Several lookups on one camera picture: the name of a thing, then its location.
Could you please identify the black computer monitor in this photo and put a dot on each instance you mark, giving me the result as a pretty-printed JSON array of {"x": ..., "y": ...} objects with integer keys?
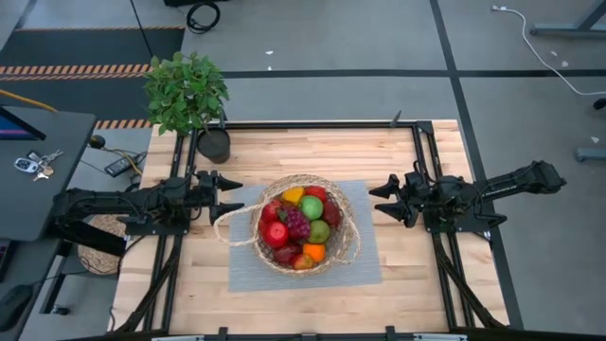
[{"x": 14, "y": 128}]

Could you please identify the round woven trivet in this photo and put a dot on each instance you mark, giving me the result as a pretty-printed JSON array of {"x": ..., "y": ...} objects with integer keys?
[{"x": 94, "y": 258}]

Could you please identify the large black desk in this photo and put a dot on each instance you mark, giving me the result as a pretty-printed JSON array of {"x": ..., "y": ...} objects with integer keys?
[{"x": 42, "y": 189}]

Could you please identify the black car key fob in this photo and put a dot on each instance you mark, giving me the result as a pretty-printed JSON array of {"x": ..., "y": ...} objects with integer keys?
[{"x": 24, "y": 165}]

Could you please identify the olive green plastic apple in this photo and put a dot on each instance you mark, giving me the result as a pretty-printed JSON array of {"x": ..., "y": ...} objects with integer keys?
[{"x": 319, "y": 231}]

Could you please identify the black hazard striped floor mat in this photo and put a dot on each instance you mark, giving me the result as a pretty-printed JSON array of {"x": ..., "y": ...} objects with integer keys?
[{"x": 85, "y": 47}]

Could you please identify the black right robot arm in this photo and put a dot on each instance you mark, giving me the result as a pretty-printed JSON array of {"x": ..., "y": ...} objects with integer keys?
[{"x": 511, "y": 180}]

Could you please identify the purple plastic grape bunch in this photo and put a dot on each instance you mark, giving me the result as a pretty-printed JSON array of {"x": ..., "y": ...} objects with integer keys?
[{"x": 297, "y": 222}]

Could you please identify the black table clamp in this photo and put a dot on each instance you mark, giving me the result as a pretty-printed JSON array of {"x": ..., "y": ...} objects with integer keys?
[
  {"x": 221, "y": 118},
  {"x": 396, "y": 118}
]

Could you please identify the red orange plastic tomato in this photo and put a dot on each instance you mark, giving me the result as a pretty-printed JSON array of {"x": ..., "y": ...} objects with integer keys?
[{"x": 316, "y": 192}]

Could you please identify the silver key bunch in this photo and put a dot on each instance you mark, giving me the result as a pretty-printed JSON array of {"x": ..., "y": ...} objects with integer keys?
[{"x": 47, "y": 163}]

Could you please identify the orange plastic fruit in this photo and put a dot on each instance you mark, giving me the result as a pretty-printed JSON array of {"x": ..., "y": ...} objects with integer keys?
[{"x": 314, "y": 252}]

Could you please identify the black power adapter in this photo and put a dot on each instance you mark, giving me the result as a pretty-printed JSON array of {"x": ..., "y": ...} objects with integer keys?
[{"x": 122, "y": 165}]

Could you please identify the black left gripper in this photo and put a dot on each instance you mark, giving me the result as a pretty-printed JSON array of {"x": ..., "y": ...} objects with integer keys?
[{"x": 204, "y": 189}]

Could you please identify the dark red round fruit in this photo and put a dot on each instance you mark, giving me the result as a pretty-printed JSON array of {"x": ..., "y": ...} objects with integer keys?
[{"x": 286, "y": 254}]

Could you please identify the dark red plastic apple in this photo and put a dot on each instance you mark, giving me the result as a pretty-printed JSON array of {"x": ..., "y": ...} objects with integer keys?
[{"x": 332, "y": 213}]

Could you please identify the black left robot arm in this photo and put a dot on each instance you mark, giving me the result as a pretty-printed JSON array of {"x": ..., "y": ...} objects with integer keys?
[{"x": 118, "y": 203}]

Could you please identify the yellow plastic bell pepper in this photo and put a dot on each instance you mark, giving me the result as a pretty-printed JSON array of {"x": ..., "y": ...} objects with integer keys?
[{"x": 292, "y": 194}]

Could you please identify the green plant in black pot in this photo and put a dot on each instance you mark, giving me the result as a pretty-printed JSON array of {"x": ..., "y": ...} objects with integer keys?
[{"x": 184, "y": 92}]

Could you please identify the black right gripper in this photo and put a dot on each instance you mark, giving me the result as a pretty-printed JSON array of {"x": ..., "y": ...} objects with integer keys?
[{"x": 416, "y": 196}]

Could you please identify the black chair caster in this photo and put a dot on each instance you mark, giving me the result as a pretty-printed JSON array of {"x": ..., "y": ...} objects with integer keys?
[{"x": 600, "y": 103}]

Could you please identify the grey woven placemat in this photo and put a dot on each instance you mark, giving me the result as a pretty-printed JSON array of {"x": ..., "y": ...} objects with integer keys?
[{"x": 369, "y": 274}]

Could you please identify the black aluminium table frame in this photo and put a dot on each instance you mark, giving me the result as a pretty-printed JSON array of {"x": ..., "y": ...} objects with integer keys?
[{"x": 308, "y": 124}]

